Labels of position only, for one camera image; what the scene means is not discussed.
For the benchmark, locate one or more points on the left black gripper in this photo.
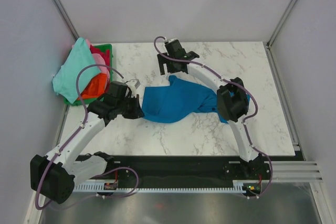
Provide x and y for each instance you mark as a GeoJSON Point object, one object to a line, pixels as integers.
{"type": "Point", "coordinates": [137, 112]}

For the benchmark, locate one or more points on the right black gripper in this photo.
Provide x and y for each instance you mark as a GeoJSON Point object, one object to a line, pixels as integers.
{"type": "Point", "coordinates": [163, 60]}

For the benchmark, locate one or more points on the blue t shirt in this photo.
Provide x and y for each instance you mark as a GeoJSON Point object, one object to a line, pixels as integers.
{"type": "Point", "coordinates": [172, 103]}

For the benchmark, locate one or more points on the green plastic bin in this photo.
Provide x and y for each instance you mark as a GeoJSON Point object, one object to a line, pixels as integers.
{"type": "Point", "coordinates": [87, 101]}

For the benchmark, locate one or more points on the teal t shirt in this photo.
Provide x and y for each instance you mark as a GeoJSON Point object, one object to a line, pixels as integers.
{"type": "Point", "coordinates": [76, 73]}

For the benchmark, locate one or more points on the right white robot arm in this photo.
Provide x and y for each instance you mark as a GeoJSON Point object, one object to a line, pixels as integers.
{"type": "Point", "coordinates": [234, 103]}

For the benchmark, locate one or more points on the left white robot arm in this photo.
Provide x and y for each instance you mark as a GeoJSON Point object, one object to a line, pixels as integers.
{"type": "Point", "coordinates": [56, 174]}

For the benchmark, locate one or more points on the orange t shirt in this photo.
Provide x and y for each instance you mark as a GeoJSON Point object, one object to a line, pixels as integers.
{"type": "Point", "coordinates": [96, 86]}

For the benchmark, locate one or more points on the pink t shirt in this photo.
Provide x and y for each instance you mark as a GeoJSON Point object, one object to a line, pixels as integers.
{"type": "Point", "coordinates": [99, 60]}

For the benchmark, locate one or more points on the dark red t shirt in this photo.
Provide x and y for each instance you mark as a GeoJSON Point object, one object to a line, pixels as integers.
{"type": "Point", "coordinates": [104, 50]}

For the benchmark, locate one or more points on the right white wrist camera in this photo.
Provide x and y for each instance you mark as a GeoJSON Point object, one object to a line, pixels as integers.
{"type": "Point", "coordinates": [169, 41]}

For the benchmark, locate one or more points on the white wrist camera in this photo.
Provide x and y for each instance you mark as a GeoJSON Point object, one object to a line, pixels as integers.
{"type": "Point", "coordinates": [133, 84]}
{"type": "Point", "coordinates": [169, 41]}

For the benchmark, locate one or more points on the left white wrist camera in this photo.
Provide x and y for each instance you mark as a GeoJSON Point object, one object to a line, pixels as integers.
{"type": "Point", "coordinates": [133, 84]}

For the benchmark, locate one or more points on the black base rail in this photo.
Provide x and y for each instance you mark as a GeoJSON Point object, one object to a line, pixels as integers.
{"type": "Point", "coordinates": [184, 171]}

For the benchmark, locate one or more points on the aluminium front rail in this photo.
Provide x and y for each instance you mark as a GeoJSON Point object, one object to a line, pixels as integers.
{"type": "Point", "coordinates": [278, 169]}

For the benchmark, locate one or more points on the right aluminium frame post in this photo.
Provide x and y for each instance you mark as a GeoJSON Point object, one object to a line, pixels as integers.
{"type": "Point", "coordinates": [285, 15]}

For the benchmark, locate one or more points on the aluminium frame post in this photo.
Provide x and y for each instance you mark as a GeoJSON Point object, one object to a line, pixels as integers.
{"type": "Point", "coordinates": [285, 15]}
{"type": "Point", "coordinates": [66, 18]}

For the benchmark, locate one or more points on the white slotted cable duct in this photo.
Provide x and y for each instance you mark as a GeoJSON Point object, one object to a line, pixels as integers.
{"type": "Point", "coordinates": [100, 186]}

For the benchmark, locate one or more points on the left aluminium frame post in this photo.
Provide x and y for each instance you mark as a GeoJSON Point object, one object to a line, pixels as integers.
{"type": "Point", "coordinates": [66, 18]}

